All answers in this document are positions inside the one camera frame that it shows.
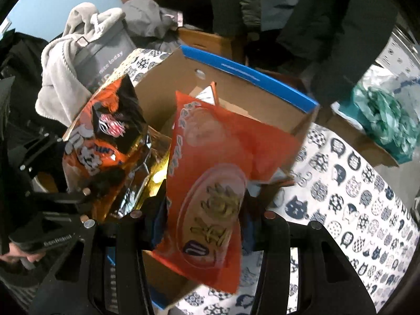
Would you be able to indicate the cat printed cloth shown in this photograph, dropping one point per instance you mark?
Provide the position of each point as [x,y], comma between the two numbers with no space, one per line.
[344,187]

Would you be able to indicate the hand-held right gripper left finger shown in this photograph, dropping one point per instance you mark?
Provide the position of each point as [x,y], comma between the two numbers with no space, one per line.
[154,226]

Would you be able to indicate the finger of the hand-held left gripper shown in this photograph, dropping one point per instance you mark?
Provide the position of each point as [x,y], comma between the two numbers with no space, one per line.
[62,201]
[39,149]

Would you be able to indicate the white plastic bag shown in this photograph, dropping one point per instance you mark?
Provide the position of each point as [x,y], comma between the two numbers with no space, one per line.
[377,78]

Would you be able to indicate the white printed table cover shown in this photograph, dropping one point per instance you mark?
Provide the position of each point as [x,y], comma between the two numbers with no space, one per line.
[393,57]

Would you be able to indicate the cardboard box with blue rim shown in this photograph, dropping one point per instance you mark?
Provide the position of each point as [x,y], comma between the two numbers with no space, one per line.
[157,98]

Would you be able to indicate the orange-red snack bag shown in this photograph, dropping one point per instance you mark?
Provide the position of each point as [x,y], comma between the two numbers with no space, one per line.
[213,157]

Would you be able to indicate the grey white clothes pile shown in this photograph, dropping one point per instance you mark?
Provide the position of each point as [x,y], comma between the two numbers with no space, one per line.
[59,82]

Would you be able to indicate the person's left hand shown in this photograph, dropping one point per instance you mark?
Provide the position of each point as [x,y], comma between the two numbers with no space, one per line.
[11,255]

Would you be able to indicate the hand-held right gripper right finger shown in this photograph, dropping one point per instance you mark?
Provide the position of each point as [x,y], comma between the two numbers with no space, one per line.
[249,233]

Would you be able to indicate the dark green hanging coat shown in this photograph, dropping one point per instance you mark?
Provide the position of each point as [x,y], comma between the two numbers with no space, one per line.
[229,3]

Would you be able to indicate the grey hooded garment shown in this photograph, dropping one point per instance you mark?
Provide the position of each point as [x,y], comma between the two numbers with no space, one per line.
[147,19]

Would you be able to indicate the wooden crate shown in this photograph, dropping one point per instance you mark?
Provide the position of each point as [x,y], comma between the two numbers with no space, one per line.
[206,42]

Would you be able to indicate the black hanging coat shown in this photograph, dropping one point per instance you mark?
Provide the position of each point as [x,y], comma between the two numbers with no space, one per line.
[334,23]

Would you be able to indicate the black garment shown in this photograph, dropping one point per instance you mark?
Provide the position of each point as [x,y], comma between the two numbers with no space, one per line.
[23,59]

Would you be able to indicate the grey bag with lettering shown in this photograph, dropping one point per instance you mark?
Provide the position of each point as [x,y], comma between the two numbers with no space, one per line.
[105,52]

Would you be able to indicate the orange and black snack bag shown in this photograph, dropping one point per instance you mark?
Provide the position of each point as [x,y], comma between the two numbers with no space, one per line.
[108,121]

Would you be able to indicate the teal plastic bag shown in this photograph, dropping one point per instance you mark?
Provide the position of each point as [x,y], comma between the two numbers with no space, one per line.
[384,118]

